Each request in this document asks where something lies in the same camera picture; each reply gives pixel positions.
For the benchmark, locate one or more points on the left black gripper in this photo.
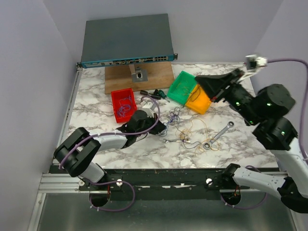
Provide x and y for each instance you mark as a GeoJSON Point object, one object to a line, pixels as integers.
{"type": "Point", "coordinates": [158, 128]}

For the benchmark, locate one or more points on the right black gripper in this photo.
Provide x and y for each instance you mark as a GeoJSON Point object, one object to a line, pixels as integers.
{"type": "Point", "coordinates": [214, 84]}

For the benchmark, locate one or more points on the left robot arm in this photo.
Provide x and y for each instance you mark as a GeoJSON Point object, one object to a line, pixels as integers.
{"type": "Point", "coordinates": [76, 153]}

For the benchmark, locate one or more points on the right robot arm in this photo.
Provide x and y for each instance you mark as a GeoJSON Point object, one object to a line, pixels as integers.
{"type": "Point", "coordinates": [276, 133]}

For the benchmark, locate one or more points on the yellow plastic bin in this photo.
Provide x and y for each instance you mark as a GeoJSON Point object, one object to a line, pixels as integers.
{"type": "Point", "coordinates": [198, 101]}

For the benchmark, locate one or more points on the red plastic bin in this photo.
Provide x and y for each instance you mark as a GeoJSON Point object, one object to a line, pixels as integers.
{"type": "Point", "coordinates": [124, 105]}

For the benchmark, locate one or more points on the black cylindrical bit holder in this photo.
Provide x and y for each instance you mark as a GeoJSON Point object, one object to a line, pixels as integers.
{"type": "Point", "coordinates": [156, 97]}

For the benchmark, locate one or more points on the small open-end wrench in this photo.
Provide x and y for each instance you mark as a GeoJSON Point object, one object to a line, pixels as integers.
{"type": "Point", "coordinates": [176, 140]}

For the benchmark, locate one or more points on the green plastic bin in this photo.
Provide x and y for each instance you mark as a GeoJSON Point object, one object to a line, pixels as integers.
{"type": "Point", "coordinates": [181, 88]}

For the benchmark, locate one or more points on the black metal socket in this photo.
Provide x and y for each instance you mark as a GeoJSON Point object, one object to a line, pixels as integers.
{"type": "Point", "coordinates": [143, 92]}

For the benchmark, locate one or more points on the wooden board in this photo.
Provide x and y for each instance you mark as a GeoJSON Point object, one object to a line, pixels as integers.
{"type": "Point", "coordinates": [160, 76]}

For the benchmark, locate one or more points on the ratchet wrench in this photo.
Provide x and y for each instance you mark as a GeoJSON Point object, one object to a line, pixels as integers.
{"type": "Point", "coordinates": [207, 145]}

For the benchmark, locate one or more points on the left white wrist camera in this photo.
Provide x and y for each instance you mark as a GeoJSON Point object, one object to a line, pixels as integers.
{"type": "Point", "coordinates": [148, 107]}

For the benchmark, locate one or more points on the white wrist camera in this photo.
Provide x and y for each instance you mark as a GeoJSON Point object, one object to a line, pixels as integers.
{"type": "Point", "coordinates": [148, 107]}
{"type": "Point", "coordinates": [253, 63]}

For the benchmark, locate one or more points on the green handled screwdriver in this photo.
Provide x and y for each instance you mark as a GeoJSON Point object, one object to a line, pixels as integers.
{"type": "Point", "coordinates": [161, 94]}

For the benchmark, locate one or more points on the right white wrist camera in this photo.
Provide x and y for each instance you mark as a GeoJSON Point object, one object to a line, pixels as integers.
{"type": "Point", "coordinates": [253, 63]}

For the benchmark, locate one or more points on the grey metal bracket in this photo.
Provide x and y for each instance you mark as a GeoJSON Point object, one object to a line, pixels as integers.
{"type": "Point", "coordinates": [138, 74]}

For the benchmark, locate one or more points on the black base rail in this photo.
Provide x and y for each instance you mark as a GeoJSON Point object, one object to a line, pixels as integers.
{"type": "Point", "coordinates": [162, 184]}

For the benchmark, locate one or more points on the grey network switch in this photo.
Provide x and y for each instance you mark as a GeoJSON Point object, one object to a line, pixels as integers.
{"type": "Point", "coordinates": [127, 40]}

